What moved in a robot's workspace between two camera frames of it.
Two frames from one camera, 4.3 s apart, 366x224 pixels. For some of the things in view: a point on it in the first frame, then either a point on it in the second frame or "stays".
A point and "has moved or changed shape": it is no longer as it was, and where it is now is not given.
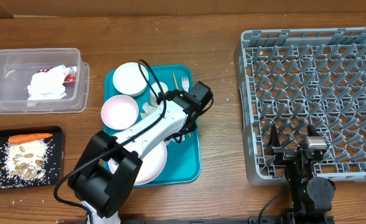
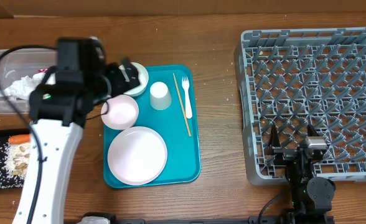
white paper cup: (156, 89) stays
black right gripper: (274, 148) stays
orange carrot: (20, 139) stays
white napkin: (50, 84) has moved or changed shape
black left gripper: (181, 134) -> (122, 84)
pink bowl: (119, 112) stays
